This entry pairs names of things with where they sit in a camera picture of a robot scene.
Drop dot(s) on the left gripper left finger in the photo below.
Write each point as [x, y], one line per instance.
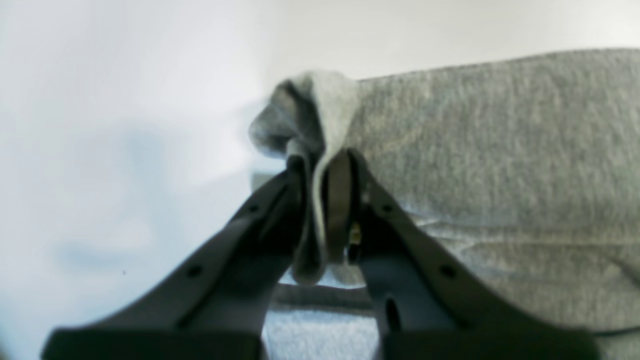
[213, 305]

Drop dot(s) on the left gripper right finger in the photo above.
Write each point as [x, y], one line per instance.
[427, 305]

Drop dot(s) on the grey T-shirt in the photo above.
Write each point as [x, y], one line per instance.
[527, 170]

